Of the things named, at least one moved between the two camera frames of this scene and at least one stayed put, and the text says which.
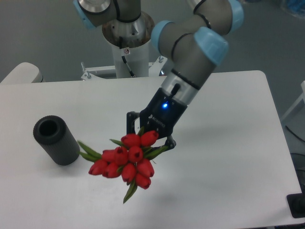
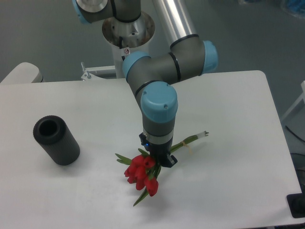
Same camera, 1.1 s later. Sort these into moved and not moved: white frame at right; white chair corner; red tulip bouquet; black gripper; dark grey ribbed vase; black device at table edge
Moved: black gripper; red tulip bouquet
Not moved: white frame at right; dark grey ribbed vase; white chair corner; black device at table edge
